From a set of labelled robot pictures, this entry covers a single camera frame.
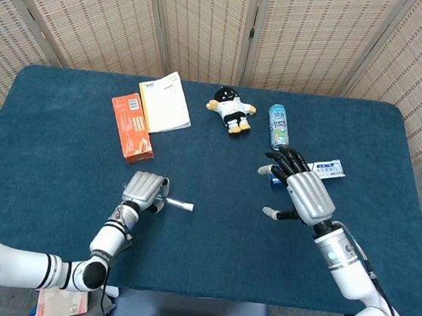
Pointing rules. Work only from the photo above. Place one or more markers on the white notebook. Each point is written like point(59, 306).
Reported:
point(165, 103)

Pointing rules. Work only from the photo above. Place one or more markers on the black and white plush toy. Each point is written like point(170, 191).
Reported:
point(232, 109)

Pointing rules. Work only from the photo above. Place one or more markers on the blue table cloth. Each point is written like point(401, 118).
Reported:
point(223, 251)

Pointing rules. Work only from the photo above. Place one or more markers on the clear glass test tube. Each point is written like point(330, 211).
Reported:
point(175, 203)

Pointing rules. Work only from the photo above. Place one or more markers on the black screen hinge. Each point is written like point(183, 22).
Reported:
point(252, 33)

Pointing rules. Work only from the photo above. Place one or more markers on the woven folding screen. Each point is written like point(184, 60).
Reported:
point(203, 23)

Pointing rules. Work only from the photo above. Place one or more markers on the blue Crest toothpaste box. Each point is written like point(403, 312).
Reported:
point(332, 168)

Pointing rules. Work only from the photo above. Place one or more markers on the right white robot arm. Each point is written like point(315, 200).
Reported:
point(350, 273)

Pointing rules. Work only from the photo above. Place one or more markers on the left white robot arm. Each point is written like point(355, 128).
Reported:
point(23, 264)

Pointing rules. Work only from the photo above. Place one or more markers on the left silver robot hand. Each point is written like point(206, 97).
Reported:
point(142, 188)

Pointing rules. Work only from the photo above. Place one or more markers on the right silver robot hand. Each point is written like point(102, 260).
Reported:
point(309, 196)

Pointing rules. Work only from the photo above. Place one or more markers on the light blue drink can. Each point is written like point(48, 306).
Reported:
point(279, 124)

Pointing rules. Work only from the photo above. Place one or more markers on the orange cardboard box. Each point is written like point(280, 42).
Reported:
point(132, 130)

